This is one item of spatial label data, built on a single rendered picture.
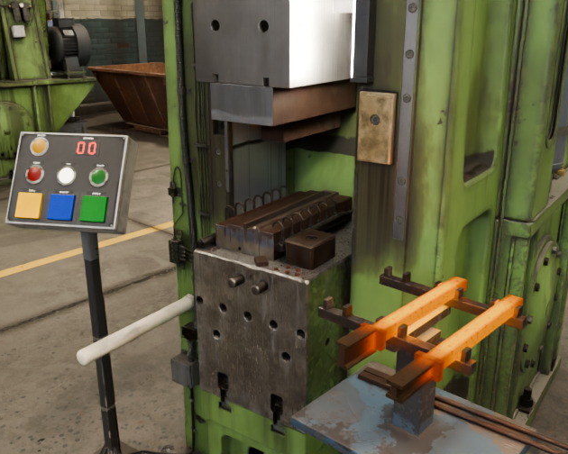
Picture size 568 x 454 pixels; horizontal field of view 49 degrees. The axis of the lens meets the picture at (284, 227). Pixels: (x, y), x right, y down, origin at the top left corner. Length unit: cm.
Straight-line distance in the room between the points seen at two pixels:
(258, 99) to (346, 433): 80
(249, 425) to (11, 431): 116
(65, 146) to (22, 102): 453
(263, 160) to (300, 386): 72
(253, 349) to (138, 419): 104
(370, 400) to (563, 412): 157
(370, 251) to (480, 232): 42
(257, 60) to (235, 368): 84
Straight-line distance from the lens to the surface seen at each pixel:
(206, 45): 165
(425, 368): 99
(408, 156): 153
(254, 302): 165
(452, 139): 149
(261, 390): 177
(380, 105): 152
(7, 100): 642
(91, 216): 184
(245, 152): 190
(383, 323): 112
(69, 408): 280
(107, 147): 188
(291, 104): 160
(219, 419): 195
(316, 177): 208
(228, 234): 171
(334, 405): 137
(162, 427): 260
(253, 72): 156
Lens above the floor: 153
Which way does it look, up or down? 19 degrees down
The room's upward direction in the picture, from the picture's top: straight up
